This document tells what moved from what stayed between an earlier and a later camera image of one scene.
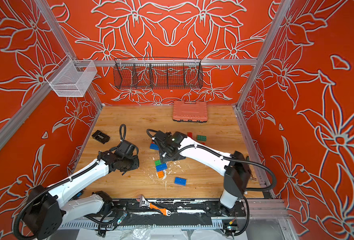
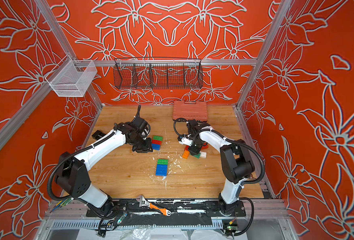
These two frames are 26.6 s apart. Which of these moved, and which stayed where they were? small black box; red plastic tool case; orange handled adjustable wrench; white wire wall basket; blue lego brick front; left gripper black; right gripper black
Moved: left gripper black; blue lego brick front; right gripper black
Stayed: orange handled adjustable wrench; small black box; white wire wall basket; red plastic tool case
